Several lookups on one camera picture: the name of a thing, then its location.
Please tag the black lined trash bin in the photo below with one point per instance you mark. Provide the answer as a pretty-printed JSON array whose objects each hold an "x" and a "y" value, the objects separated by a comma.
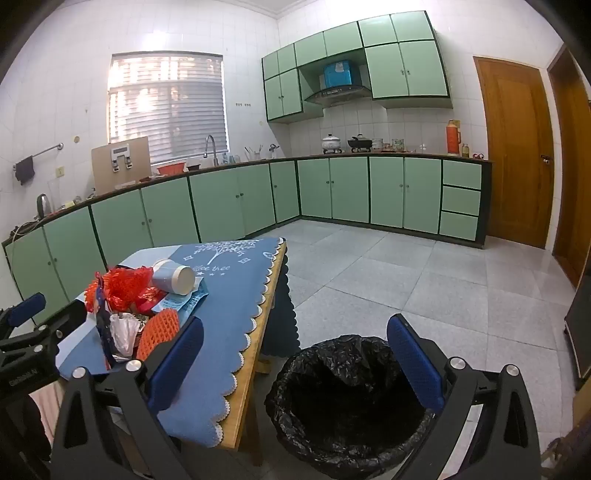
[{"x": 332, "y": 406}]

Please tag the range hood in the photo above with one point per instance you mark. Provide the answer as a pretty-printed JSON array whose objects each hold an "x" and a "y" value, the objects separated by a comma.
[{"x": 337, "y": 94}]

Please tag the dark blue wrapper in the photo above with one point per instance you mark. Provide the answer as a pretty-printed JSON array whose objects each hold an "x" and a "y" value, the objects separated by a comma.
[{"x": 104, "y": 332}]

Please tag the red gold-trimmed paper cup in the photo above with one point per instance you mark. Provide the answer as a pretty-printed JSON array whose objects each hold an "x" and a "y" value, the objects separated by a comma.
[{"x": 147, "y": 302}]

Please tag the blue box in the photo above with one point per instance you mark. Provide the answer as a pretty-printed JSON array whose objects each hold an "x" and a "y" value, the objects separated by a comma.
[{"x": 337, "y": 74}]

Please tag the red plastic basin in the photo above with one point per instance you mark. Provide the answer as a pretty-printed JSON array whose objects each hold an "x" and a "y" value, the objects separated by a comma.
[{"x": 171, "y": 168}]

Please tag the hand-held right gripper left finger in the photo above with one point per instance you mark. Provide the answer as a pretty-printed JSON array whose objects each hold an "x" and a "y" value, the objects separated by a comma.
[{"x": 180, "y": 364}]

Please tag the green wall cabinets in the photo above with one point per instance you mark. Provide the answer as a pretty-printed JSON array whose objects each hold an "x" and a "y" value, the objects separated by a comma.
[{"x": 406, "y": 69}]

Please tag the white cooking pot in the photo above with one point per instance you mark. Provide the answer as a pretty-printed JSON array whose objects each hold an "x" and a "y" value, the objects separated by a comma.
[{"x": 331, "y": 143}]

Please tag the clear plastic bag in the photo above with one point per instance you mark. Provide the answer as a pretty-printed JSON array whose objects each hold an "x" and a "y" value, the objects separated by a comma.
[{"x": 123, "y": 334}]

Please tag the clear glass vase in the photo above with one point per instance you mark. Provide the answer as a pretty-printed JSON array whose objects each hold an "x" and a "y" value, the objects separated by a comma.
[{"x": 56, "y": 198}]

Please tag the utensil holder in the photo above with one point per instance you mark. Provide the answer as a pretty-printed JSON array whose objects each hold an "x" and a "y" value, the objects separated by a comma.
[{"x": 253, "y": 154}]

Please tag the blue printed tablecloth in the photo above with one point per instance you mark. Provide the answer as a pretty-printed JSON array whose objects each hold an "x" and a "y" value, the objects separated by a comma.
[{"x": 231, "y": 295}]

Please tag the pale pink cloth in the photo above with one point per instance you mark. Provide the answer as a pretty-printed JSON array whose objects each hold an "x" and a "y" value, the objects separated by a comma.
[{"x": 46, "y": 404}]

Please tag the white paper cup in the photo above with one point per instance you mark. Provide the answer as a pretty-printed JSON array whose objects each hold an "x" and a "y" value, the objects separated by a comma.
[{"x": 173, "y": 277}]

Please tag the red thermos flask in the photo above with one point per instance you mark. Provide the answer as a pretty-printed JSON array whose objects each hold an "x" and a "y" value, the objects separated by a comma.
[{"x": 453, "y": 138}]

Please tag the orange foam fruit net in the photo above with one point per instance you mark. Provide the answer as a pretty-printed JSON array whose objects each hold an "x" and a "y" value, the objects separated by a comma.
[{"x": 157, "y": 332}]

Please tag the red mesh net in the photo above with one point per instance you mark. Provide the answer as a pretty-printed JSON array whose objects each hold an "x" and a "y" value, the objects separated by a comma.
[{"x": 122, "y": 284}]

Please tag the chrome kitchen faucet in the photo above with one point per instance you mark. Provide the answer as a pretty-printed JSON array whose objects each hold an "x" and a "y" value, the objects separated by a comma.
[{"x": 215, "y": 154}]

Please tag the wooden table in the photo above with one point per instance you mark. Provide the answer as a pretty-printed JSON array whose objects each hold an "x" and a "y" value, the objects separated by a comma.
[{"x": 244, "y": 397}]

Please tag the dark box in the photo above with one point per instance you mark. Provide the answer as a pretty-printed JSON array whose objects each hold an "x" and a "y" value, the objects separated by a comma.
[{"x": 581, "y": 332}]

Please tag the dark hanging towel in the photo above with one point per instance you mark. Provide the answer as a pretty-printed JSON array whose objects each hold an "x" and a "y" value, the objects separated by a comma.
[{"x": 24, "y": 170}]

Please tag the light blue milk carton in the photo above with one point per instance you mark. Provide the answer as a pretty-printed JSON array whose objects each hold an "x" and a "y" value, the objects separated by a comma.
[{"x": 178, "y": 303}]

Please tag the steel electric kettle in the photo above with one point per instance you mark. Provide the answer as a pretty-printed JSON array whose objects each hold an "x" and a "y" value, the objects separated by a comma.
[{"x": 43, "y": 206}]

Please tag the window with blinds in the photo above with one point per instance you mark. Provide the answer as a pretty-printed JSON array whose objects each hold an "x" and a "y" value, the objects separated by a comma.
[{"x": 171, "y": 101}]

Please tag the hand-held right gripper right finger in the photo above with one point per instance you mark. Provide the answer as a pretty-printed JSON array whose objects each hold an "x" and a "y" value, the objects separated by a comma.
[{"x": 415, "y": 364}]

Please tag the metal towel bar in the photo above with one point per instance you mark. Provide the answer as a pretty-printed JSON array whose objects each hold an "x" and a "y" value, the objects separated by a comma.
[{"x": 46, "y": 150}]

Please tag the green base cabinets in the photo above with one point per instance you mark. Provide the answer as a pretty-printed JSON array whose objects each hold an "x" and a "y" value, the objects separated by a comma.
[{"x": 351, "y": 194}]

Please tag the wooden door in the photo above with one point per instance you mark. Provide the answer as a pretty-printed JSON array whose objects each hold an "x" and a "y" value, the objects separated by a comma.
[
  {"x": 512, "y": 161},
  {"x": 572, "y": 184}
]

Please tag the cardboard box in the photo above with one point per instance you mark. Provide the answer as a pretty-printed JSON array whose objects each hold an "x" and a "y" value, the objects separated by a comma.
[{"x": 104, "y": 170}]

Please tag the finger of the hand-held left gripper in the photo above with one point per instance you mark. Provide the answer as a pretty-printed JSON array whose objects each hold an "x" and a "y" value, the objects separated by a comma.
[
  {"x": 69, "y": 316},
  {"x": 25, "y": 308}
]

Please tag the black wok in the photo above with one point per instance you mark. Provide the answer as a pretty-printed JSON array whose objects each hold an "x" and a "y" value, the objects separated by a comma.
[{"x": 359, "y": 144}]

